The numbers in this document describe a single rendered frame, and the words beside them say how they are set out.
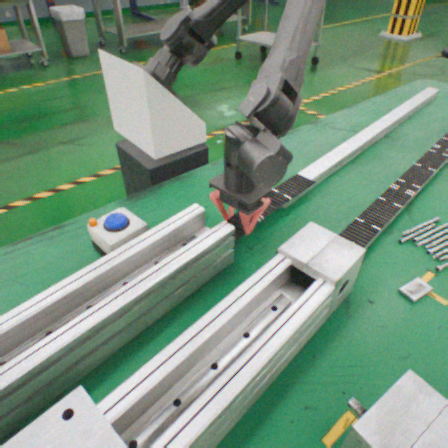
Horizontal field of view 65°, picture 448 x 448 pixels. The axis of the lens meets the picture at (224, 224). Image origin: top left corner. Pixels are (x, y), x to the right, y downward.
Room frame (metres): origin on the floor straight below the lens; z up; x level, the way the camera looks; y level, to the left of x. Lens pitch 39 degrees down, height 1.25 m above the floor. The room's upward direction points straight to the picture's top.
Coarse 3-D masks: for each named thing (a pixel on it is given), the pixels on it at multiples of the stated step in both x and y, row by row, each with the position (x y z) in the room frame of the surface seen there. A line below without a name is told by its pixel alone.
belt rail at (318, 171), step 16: (416, 96) 1.24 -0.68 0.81; (432, 96) 1.27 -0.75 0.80; (400, 112) 1.10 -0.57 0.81; (368, 128) 0.97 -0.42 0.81; (384, 128) 0.98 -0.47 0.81; (352, 144) 0.87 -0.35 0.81; (368, 144) 0.91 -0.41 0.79; (320, 160) 0.78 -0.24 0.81; (336, 160) 0.78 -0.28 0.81; (320, 176) 0.72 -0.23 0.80; (304, 192) 0.68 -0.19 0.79
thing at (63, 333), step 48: (144, 240) 0.42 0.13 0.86; (192, 240) 0.45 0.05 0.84; (96, 288) 0.34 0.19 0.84; (144, 288) 0.32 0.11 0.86; (192, 288) 0.38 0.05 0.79; (0, 336) 0.25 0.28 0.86; (48, 336) 0.25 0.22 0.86; (96, 336) 0.26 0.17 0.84; (0, 384) 0.19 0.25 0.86; (48, 384) 0.21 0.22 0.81; (0, 432) 0.16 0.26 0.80
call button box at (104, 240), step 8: (120, 208) 0.54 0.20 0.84; (104, 216) 0.52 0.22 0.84; (128, 216) 0.52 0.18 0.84; (88, 224) 0.49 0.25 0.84; (104, 224) 0.49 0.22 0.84; (128, 224) 0.49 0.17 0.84; (136, 224) 0.49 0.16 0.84; (144, 224) 0.49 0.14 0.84; (96, 232) 0.47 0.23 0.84; (104, 232) 0.47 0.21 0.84; (112, 232) 0.47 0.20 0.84; (120, 232) 0.47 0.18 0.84; (128, 232) 0.47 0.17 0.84; (136, 232) 0.48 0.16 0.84; (144, 232) 0.49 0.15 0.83; (96, 240) 0.47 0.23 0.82; (104, 240) 0.45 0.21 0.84; (112, 240) 0.45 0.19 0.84; (120, 240) 0.45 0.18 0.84; (128, 240) 0.46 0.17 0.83; (96, 248) 0.48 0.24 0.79; (104, 248) 0.46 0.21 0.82; (112, 248) 0.44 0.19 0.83
